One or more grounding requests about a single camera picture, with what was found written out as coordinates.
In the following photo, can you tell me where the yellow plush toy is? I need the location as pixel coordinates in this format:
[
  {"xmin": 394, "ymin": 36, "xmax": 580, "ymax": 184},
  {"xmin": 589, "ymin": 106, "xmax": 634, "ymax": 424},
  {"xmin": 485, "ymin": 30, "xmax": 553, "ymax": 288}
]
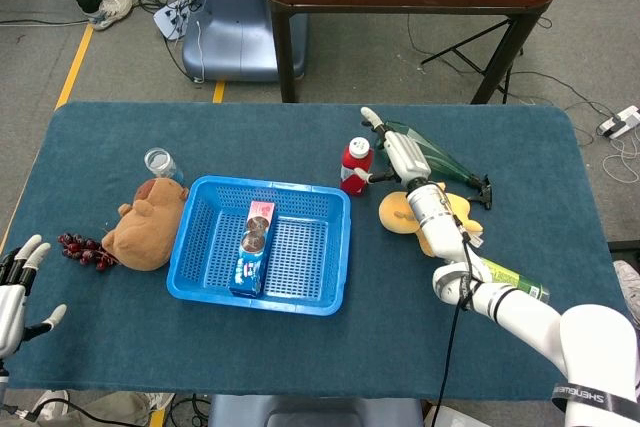
[{"xmin": 378, "ymin": 181, "xmax": 485, "ymax": 257}]

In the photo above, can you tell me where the blue-grey mobile robot base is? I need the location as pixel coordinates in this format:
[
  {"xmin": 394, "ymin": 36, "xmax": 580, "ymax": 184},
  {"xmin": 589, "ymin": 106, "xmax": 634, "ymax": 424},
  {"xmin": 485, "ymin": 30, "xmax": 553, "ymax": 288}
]
[{"xmin": 181, "ymin": 0, "xmax": 310, "ymax": 83}]

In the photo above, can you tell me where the red grape bunch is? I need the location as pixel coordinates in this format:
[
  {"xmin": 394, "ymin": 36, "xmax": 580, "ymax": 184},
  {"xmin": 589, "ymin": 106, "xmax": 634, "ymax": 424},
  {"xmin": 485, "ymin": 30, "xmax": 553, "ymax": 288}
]
[{"xmin": 57, "ymin": 231, "xmax": 119, "ymax": 273}]

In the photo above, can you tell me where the white power strip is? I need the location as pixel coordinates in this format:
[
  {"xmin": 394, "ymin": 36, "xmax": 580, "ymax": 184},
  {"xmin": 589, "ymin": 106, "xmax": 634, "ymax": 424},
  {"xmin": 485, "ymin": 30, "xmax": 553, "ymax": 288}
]
[
  {"xmin": 597, "ymin": 105, "xmax": 640, "ymax": 140},
  {"xmin": 152, "ymin": 0, "xmax": 194, "ymax": 42}
]

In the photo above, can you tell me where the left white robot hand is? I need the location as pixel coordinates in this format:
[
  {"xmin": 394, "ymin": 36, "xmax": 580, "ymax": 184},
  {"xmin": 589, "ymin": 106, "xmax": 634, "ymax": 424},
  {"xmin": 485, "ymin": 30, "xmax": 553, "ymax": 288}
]
[{"xmin": 0, "ymin": 234, "xmax": 68, "ymax": 361}]

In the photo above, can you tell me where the white loose cable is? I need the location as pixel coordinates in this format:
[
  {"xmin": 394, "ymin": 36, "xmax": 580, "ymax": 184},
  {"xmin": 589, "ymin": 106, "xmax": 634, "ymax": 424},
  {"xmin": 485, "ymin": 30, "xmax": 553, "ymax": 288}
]
[{"xmin": 602, "ymin": 134, "xmax": 640, "ymax": 184}]

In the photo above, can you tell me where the blue pink cookie box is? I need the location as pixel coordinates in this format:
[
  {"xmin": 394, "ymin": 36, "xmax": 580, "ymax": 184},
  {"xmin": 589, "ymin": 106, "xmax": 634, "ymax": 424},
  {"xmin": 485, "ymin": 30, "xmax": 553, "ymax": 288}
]
[{"xmin": 228, "ymin": 200, "xmax": 277, "ymax": 297}]

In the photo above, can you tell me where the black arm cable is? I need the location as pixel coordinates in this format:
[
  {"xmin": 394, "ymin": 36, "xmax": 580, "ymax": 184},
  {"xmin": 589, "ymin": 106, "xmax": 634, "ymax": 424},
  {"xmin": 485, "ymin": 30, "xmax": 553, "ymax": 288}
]
[{"xmin": 430, "ymin": 214, "xmax": 482, "ymax": 427}]

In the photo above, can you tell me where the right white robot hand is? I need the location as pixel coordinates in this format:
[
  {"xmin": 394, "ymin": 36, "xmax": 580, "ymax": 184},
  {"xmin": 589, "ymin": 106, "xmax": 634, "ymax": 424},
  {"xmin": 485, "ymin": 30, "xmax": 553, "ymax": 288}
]
[{"xmin": 352, "ymin": 106, "xmax": 432, "ymax": 187}]

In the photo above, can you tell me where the clear glass jar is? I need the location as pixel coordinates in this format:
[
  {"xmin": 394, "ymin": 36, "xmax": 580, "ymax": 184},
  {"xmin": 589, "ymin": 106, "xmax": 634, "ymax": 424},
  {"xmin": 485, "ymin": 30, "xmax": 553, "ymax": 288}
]
[{"xmin": 144, "ymin": 147, "xmax": 186, "ymax": 187}]

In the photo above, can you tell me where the grey-blue robot torso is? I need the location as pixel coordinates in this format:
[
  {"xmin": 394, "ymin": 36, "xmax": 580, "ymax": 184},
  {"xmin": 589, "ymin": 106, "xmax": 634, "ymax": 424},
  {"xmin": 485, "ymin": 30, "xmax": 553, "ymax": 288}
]
[{"xmin": 207, "ymin": 394, "xmax": 426, "ymax": 427}]

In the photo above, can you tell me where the red juice bottle white cap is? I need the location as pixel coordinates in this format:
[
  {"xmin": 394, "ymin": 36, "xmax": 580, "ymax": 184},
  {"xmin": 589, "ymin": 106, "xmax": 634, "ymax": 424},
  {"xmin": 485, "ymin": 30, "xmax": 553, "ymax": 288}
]
[{"xmin": 339, "ymin": 136, "xmax": 375, "ymax": 197}]

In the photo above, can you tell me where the clear bottle green label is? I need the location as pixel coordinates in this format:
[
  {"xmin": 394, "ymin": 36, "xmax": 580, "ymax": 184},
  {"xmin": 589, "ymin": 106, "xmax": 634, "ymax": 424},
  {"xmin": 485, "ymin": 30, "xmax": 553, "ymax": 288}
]
[{"xmin": 478, "ymin": 256, "xmax": 551, "ymax": 304}]

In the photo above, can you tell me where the brown capybara plush toy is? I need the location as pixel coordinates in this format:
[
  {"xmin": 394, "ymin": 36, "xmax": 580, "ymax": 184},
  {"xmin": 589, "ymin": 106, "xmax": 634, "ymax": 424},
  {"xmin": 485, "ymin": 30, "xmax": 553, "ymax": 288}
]
[{"xmin": 101, "ymin": 177, "xmax": 190, "ymax": 272}]

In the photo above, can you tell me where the blue plastic perforated basket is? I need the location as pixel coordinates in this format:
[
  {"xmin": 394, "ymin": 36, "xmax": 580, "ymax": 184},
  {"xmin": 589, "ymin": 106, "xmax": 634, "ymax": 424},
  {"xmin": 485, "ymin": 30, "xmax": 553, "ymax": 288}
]
[{"xmin": 165, "ymin": 175, "xmax": 352, "ymax": 317}]

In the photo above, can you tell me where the blue table cloth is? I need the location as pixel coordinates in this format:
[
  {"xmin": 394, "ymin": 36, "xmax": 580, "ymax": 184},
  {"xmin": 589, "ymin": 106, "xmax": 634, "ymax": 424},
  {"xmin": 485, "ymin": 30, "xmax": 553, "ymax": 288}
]
[{"xmin": 4, "ymin": 100, "xmax": 621, "ymax": 402}]

